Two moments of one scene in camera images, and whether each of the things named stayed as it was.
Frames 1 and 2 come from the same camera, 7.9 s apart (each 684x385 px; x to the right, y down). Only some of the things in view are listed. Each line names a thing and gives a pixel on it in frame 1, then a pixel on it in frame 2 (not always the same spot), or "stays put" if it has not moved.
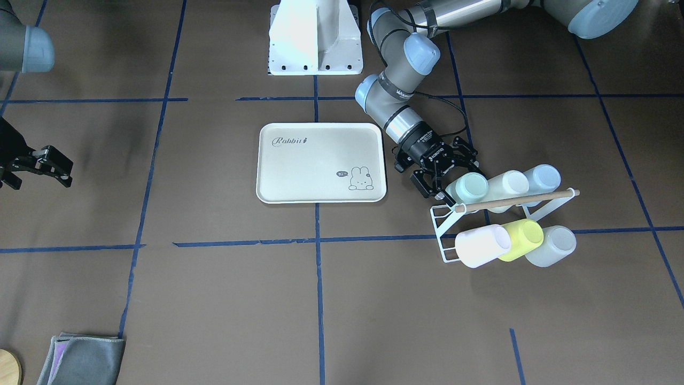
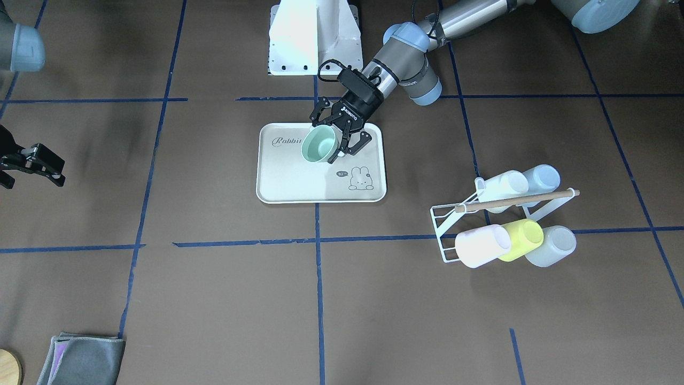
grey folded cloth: x=78 y=359 stays put
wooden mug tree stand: x=10 y=369 stays put
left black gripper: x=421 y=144 -> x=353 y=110
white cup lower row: x=477 y=246 stays put
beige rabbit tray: x=321 y=162 stays put
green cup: x=469 y=187 -> x=321 y=143
